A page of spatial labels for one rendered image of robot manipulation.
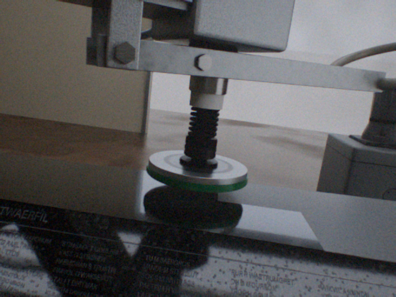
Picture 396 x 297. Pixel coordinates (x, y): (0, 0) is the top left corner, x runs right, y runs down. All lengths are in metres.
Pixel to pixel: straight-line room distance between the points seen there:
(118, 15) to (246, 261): 0.42
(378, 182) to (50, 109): 5.39
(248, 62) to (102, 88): 5.21
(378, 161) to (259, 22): 1.09
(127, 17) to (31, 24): 5.81
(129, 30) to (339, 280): 0.49
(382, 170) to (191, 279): 1.22
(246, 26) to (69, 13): 5.54
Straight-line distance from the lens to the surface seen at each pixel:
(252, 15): 0.63
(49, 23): 6.21
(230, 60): 0.66
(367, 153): 1.59
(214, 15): 0.59
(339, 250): 0.61
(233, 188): 0.67
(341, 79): 0.86
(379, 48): 1.36
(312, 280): 0.57
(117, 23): 0.56
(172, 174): 0.64
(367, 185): 1.63
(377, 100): 1.75
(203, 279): 0.54
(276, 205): 0.73
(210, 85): 0.67
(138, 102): 5.66
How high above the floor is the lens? 1.07
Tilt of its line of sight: 12 degrees down
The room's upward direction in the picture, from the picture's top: 7 degrees clockwise
